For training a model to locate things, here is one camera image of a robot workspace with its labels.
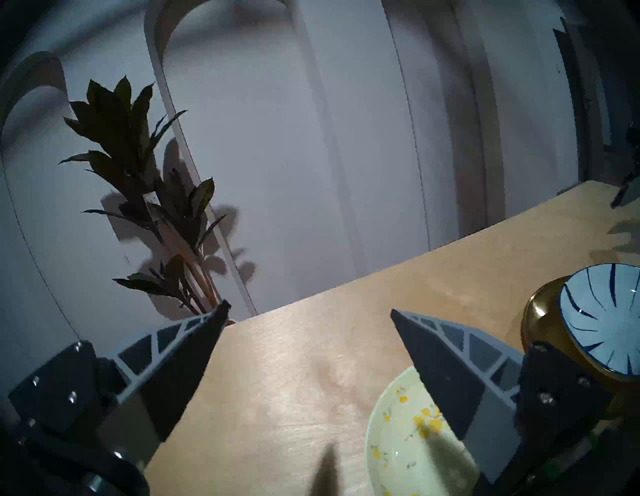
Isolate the yellow floral ceramic plate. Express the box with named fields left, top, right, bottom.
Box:
left=365, top=366, right=483, bottom=496

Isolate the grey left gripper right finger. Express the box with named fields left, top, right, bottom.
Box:
left=390, top=309, right=614, bottom=484

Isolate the tall green leafy plant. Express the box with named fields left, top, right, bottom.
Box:
left=58, top=76, right=256, bottom=326

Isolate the gold metal plate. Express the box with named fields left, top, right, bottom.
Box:
left=520, top=275, right=640, bottom=421

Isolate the white plate with blue stripes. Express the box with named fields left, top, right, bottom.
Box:
left=559, top=263, right=640, bottom=377

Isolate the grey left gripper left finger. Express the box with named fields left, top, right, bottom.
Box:
left=9, top=299, right=232, bottom=468

